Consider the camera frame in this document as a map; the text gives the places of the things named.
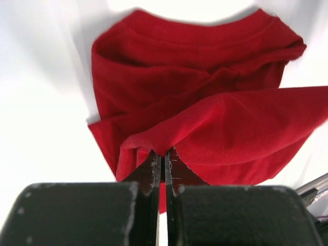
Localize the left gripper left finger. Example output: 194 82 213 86
1 152 161 246

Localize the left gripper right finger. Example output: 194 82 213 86
165 149 325 245

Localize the red t shirt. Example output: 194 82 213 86
87 8 328 215

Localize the aluminium front frame rail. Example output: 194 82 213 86
295 173 327 208

